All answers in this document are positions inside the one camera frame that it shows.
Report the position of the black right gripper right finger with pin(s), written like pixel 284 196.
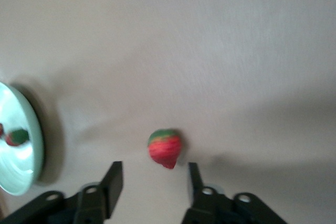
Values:
pixel 218 208

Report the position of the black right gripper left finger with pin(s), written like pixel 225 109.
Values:
pixel 92 205

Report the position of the red strawberry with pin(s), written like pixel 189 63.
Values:
pixel 15 138
pixel 165 149

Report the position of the pale green round plate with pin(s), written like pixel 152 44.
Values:
pixel 18 171

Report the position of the brown table cover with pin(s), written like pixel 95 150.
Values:
pixel 183 37

